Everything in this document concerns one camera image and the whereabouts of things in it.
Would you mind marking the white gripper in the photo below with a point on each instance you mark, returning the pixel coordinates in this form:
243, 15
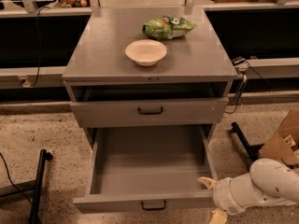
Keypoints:
221, 192

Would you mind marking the grey drawer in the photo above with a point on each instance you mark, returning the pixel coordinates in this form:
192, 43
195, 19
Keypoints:
124, 113
135, 164

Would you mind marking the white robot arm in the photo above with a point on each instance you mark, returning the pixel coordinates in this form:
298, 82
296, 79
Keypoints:
267, 183

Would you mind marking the grey top drawer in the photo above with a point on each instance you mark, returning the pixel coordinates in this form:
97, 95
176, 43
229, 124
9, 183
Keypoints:
124, 113

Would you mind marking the grey metal drawer cabinet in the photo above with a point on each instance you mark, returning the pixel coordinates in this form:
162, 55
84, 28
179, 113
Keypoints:
195, 66

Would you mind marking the black stand leg right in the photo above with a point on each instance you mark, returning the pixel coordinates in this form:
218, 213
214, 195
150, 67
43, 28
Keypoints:
241, 144

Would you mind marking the black stand leg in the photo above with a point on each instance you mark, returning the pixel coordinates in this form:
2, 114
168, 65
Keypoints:
241, 144
43, 157

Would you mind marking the brown cardboard box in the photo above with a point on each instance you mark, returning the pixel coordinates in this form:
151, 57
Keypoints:
276, 147

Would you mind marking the black power adapter right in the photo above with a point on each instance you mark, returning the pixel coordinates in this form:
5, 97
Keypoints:
238, 60

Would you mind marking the white paper bowl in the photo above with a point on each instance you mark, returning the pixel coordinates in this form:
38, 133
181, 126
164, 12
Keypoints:
146, 52

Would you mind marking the black stand leg left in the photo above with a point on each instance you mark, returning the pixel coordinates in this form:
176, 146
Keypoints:
43, 157

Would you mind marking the green chip bag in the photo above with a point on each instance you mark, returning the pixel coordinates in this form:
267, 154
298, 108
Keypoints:
167, 27

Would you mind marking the black drawer handle middle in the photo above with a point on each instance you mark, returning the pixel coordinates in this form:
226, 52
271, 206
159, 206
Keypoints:
153, 205

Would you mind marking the black drawer handle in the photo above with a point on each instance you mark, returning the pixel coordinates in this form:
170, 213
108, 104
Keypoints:
157, 111
153, 205

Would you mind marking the black drawer handle top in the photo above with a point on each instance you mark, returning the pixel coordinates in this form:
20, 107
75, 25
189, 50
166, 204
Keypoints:
157, 111

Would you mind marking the wall outlet left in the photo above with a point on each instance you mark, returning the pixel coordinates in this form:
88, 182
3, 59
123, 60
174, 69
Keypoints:
25, 82

